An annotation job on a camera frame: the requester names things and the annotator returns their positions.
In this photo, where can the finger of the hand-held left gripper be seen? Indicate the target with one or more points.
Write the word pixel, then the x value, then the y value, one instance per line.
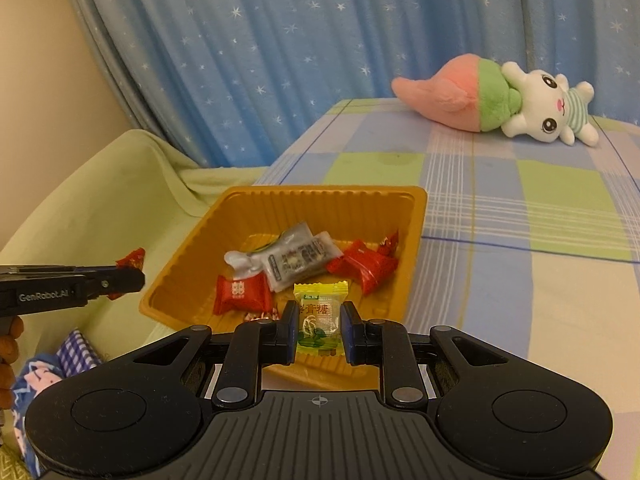
pixel 117 280
pixel 102 296

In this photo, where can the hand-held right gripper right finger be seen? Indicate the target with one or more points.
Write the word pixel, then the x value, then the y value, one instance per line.
pixel 347 335

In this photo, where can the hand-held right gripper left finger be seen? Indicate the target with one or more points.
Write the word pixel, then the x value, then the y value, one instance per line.
pixel 289 332

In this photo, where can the yellow green candy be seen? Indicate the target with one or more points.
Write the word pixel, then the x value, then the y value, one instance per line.
pixel 320 320

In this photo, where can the small dark red candy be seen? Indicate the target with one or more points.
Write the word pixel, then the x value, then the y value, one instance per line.
pixel 260 316

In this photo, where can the red white print candy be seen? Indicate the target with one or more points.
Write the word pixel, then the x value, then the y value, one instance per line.
pixel 240 294

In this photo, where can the grey dark print snack packet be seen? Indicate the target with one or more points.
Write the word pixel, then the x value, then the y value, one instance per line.
pixel 295 262

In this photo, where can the large red candy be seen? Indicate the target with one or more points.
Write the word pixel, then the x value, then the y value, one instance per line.
pixel 367 267

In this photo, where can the orange plastic tray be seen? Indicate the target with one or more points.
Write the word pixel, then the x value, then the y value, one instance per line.
pixel 310 205

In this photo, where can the person's left hand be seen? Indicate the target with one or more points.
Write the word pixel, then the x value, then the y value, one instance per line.
pixel 10 350

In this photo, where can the blue checked cloth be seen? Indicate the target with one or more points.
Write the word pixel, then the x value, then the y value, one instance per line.
pixel 77 352

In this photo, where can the light green cloth cover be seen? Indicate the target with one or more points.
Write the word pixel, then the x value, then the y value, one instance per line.
pixel 100 200

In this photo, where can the blue patterned garment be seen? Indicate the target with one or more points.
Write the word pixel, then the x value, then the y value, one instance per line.
pixel 37 400

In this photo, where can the blue star print curtain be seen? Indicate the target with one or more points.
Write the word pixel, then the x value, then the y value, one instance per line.
pixel 250 60

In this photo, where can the white rabbit carrot plush toy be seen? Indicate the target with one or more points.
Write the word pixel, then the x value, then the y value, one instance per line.
pixel 540 105

